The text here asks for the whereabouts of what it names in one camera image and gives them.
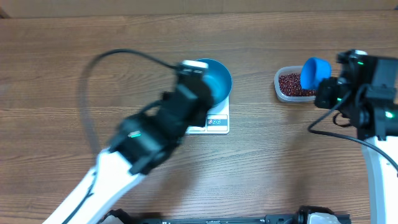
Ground red beans in container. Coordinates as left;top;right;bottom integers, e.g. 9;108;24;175
278;73;316;96

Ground clear plastic bean container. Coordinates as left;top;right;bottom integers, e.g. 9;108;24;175
274;66;315;103

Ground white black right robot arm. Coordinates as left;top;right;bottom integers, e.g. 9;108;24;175
315;50;397;223

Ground blue metal bowl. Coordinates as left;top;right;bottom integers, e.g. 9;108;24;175
197;58;233;107

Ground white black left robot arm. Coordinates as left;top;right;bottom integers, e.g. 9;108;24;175
46;60;214;223

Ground white digital kitchen scale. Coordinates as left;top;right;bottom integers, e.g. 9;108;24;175
186;97;230;134

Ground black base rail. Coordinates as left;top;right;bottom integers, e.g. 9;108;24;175
99;206;352;224

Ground blue plastic measuring scoop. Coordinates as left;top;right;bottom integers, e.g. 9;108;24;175
300;57;331;90

